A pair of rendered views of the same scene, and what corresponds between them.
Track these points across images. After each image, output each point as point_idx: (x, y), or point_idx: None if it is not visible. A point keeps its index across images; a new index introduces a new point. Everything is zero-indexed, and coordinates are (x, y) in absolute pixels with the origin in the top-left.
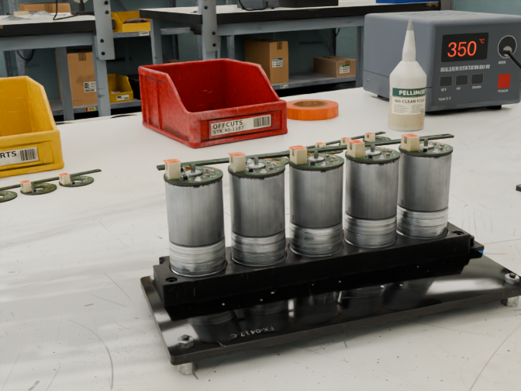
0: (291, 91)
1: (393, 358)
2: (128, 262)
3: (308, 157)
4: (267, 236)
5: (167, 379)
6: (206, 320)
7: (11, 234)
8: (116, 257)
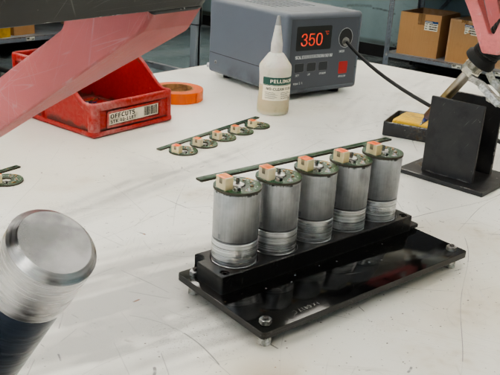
0: (37, 44)
1: (399, 315)
2: (135, 259)
3: None
4: (290, 231)
5: (255, 351)
6: (263, 302)
7: None
8: (120, 255)
